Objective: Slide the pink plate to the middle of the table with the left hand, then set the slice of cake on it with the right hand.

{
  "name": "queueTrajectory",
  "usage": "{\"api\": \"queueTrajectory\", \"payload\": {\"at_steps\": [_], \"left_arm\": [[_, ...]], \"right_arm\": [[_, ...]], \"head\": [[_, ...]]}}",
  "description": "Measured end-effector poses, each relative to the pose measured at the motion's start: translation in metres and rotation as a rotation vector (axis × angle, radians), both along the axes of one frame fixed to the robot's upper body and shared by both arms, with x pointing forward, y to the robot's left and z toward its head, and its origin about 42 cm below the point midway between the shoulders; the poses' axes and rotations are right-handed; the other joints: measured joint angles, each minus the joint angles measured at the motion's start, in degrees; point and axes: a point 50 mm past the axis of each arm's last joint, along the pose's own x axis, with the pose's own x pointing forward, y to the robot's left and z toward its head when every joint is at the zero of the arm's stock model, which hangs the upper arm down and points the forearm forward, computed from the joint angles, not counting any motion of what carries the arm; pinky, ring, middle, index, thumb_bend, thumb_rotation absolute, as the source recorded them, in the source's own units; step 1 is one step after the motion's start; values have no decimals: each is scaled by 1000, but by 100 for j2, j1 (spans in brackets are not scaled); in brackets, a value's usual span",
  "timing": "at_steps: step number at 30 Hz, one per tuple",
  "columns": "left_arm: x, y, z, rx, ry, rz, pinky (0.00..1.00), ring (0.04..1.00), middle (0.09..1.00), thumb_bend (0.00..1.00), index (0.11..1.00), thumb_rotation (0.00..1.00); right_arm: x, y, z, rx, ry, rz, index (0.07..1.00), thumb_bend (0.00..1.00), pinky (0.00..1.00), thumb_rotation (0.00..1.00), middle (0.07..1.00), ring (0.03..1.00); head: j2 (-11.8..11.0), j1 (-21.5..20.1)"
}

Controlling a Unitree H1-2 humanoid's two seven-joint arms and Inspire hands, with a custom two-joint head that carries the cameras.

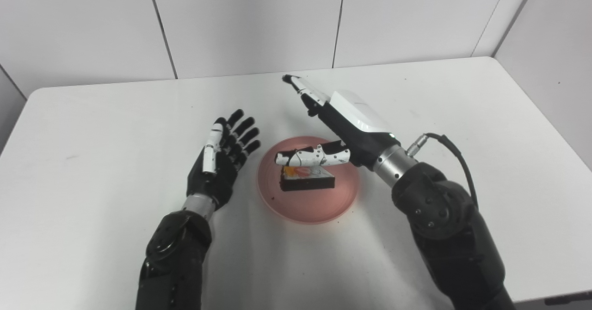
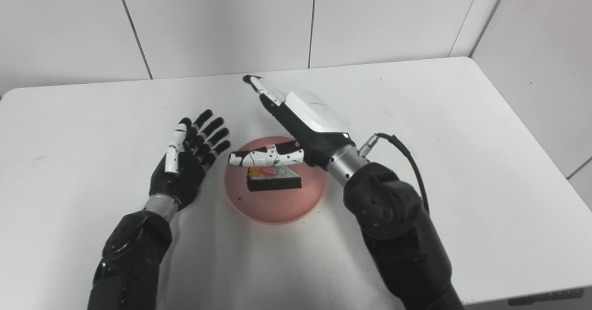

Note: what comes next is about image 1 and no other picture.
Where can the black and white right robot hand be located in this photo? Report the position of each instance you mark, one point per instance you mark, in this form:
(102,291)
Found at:
(356,129)

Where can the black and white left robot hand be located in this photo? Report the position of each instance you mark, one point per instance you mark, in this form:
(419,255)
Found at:
(212,180)

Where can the chocolate cake slice with fruit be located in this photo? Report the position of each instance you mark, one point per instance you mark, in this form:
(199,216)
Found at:
(307,182)

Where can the pink round plate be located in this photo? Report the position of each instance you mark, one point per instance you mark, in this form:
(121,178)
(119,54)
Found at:
(310,206)

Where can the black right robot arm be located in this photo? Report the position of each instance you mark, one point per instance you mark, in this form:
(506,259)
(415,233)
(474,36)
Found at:
(448,236)

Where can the dark table frame bracket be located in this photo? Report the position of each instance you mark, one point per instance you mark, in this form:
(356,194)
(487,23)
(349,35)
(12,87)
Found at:
(571,299)

